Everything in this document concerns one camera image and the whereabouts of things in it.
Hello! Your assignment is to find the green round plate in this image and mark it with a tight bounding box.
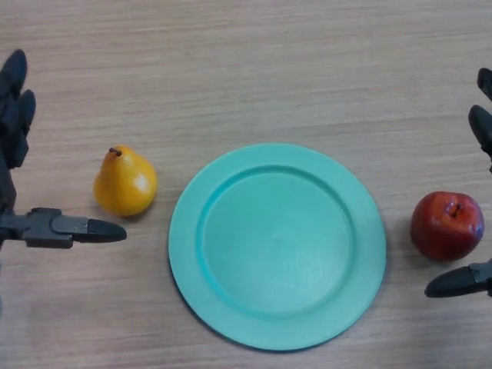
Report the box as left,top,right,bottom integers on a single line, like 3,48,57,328
168,143,387,352

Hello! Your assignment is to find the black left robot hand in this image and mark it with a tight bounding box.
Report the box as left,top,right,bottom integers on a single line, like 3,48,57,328
0,48,128,324

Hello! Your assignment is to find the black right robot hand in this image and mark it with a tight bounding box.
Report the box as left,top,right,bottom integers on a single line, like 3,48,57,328
424,67,492,299

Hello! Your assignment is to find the red apple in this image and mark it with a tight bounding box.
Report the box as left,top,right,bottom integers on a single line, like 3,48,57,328
410,191,485,263

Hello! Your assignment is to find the yellow pear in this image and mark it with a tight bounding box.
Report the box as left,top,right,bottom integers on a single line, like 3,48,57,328
93,144,158,218

